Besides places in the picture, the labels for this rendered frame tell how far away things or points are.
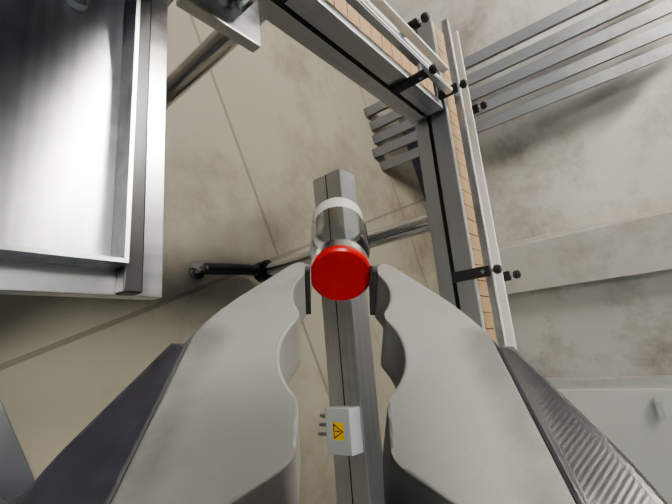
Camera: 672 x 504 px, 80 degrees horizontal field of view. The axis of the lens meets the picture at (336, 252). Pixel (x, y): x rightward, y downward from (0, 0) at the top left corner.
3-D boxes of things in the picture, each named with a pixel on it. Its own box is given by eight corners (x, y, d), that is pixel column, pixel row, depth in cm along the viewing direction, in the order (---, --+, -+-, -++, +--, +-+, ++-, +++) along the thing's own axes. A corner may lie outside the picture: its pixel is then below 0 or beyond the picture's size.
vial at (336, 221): (364, 195, 17) (374, 242, 13) (362, 242, 18) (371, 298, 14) (311, 195, 17) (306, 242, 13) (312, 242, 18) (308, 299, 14)
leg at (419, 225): (248, 260, 154) (428, 200, 106) (267, 263, 160) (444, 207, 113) (249, 283, 152) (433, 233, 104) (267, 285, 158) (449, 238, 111)
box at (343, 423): (324, 407, 114) (348, 408, 109) (335, 405, 118) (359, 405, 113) (327, 453, 112) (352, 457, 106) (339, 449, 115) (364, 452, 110)
